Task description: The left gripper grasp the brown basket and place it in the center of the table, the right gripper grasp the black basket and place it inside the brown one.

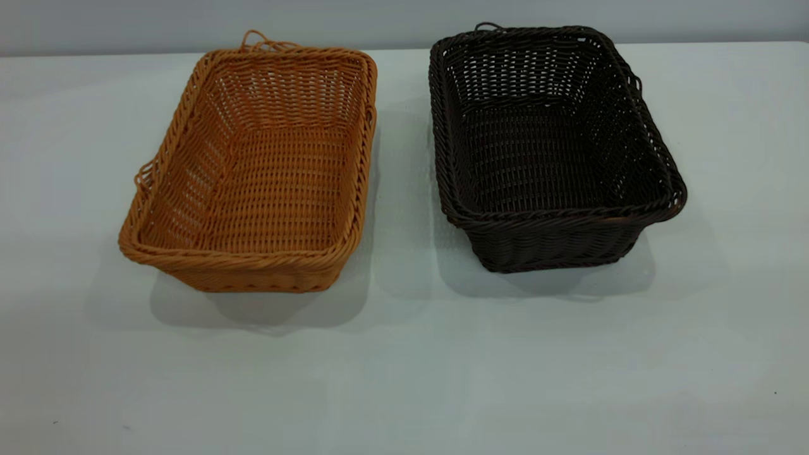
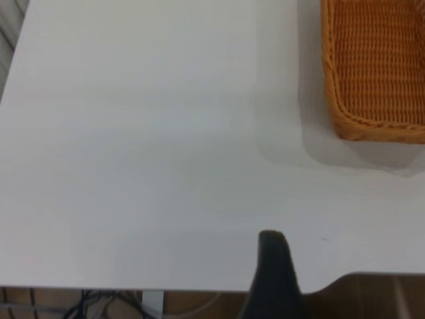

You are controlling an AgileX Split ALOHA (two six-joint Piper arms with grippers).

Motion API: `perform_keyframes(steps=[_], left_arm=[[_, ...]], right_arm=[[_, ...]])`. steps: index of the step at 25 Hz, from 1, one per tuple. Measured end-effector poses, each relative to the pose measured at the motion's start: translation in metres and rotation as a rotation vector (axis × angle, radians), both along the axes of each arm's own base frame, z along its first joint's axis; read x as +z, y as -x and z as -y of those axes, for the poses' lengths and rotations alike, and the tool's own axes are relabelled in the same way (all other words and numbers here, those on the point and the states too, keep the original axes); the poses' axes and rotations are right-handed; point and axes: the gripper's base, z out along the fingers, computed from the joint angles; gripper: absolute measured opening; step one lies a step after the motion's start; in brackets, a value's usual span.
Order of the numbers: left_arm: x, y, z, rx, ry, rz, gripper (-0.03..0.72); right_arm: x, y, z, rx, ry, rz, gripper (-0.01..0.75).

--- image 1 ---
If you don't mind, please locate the orange-brown woven wicker basket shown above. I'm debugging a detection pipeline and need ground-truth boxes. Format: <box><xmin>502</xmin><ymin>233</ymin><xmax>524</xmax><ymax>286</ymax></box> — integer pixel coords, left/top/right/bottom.
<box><xmin>118</xmin><ymin>29</ymin><xmax>379</xmax><ymax>294</ymax></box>

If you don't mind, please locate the dark brown woven wicker basket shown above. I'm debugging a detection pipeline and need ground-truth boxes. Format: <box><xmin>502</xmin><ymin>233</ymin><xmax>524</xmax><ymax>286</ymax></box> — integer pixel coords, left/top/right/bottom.
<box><xmin>428</xmin><ymin>22</ymin><xmax>688</xmax><ymax>274</ymax></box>

